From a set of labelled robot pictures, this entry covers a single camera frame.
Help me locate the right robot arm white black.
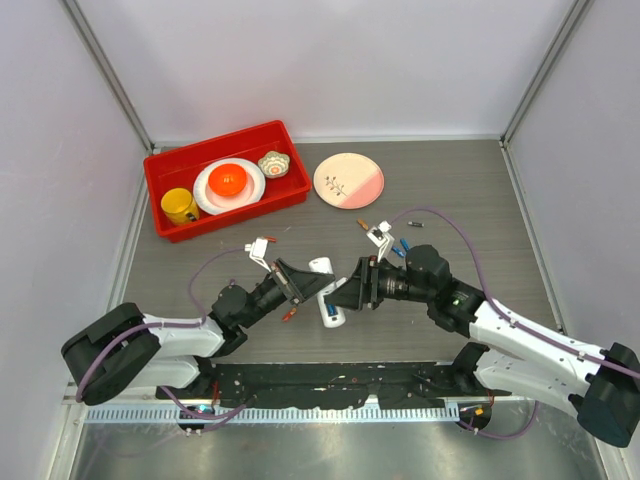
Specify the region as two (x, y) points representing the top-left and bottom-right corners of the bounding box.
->
(325, 245), (639, 448)

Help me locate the red plastic bin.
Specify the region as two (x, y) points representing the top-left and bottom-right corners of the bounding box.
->
(144, 120), (311, 243)

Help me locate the pink beige plate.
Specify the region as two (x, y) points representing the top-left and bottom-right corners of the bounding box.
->
(313, 153), (385, 210)

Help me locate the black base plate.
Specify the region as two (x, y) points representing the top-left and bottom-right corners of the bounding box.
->
(171, 362), (490, 410)

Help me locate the small patterned flower bowl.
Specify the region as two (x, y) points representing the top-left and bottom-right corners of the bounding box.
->
(257, 151), (290, 179)

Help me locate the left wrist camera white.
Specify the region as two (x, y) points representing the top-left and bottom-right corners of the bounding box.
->
(244, 237), (271, 272)

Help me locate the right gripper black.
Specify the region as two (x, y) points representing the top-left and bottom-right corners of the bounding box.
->
(325, 255), (433, 311)

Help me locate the slotted cable duct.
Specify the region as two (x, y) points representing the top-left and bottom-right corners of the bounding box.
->
(84, 402), (460, 425)

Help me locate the yellow mug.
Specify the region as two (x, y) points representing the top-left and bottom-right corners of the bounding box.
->
(161, 188), (200, 226)

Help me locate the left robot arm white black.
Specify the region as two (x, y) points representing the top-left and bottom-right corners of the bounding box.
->
(61, 259), (335, 406)

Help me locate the white paper plate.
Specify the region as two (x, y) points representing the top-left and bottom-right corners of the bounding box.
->
(192, 158), (266, 215)

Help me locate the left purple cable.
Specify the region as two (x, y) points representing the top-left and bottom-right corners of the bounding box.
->
(74, 247), (251, 434)

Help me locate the white remote control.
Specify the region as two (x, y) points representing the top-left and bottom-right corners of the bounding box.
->
(308, 255), (348, 329)

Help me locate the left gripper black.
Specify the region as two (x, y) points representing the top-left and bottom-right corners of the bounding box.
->
(239, 258), (334, 329)

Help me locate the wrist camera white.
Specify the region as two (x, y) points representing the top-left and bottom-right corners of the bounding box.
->
(366, 221), (395, 261)
(244, 237), (271, 272)

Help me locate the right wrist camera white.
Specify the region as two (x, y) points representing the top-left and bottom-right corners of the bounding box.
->
(366, 221), (395, 261)

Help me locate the orange bowl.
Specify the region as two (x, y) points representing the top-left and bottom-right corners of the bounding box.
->
(208, 163), (248, 197)

